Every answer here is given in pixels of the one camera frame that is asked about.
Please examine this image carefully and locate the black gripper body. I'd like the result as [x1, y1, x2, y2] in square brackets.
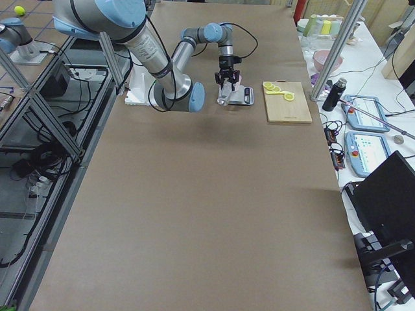
[215, 56, 242, 86]

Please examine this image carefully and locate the glass sauce bottle metal spout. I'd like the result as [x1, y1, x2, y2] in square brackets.
[217, 81, 234, 106]

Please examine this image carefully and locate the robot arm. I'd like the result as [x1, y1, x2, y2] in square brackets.
[53, 0, 241, 112]

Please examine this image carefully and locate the digital kitchen scale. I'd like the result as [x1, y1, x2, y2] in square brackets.
[228, 86, 254, 106]

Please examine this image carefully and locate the green cup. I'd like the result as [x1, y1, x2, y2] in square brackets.
[303, 14, 318, 37]

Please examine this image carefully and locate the yellow plastic knife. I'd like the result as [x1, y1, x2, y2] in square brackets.
[265, 91, 287, 95]

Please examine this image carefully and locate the bamboo cutting board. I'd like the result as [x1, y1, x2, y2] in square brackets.
[262, 81, 312, 124]

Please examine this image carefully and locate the lemon slice bottom left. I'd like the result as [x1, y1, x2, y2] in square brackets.
[283, 93, 295, 101]

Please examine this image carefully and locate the pink bowl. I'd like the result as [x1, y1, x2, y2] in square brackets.
[313, 49, 344, 72]

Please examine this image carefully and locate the black water bottle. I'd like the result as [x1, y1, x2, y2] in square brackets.
[322, 78, 347, 111]

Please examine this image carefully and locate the teach pendant far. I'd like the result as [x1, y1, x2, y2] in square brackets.
[342, 95, 390, 133]

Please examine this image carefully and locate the teach pendant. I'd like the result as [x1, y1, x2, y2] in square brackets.
[345, 131, 391, 178]
[342, 95, 390, 133]

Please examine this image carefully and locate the teach pendant near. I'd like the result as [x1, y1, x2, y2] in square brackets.
[345, 131, 391, 178]

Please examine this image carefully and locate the black monitor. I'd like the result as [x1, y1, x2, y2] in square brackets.
[346, 151, 414, 295]

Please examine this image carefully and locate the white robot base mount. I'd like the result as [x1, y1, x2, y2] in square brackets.
[124, 65, 157, 106]

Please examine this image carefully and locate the aluminium frame post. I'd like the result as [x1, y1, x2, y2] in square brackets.
[310, 0, 368, 102]

